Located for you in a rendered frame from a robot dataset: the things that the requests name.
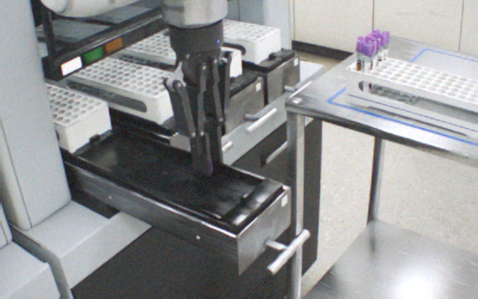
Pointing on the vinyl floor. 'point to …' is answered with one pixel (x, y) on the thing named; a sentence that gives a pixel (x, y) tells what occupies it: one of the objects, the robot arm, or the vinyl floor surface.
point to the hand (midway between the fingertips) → (206, 148)
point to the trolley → (397, 241)
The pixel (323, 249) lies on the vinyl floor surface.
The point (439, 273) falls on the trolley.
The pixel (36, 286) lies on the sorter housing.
